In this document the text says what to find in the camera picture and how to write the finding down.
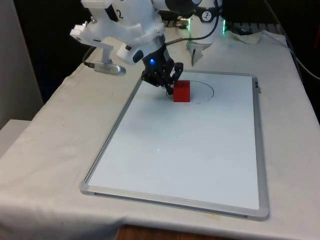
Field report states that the whiteboard with silver frame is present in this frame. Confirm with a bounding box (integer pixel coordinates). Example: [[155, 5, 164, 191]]
[[79, 70, 270, 222]]

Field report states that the red cube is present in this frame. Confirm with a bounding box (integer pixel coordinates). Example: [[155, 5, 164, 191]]
[[172, 80, 192, 103]]

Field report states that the grey cable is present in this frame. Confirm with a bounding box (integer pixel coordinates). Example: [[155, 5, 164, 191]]
[[296, 58, 320, 79]]

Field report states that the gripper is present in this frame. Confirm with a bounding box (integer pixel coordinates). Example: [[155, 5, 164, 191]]
[[141, 44, 185, 96]]

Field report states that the black cable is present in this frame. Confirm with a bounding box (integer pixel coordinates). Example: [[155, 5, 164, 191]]
[[82, 46, 97, 67], [164, 0, 222, 46], [263, 0, 306, 82]]

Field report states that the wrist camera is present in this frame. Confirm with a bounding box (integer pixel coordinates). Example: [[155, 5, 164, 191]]
[[84, 61, 127, 76]]

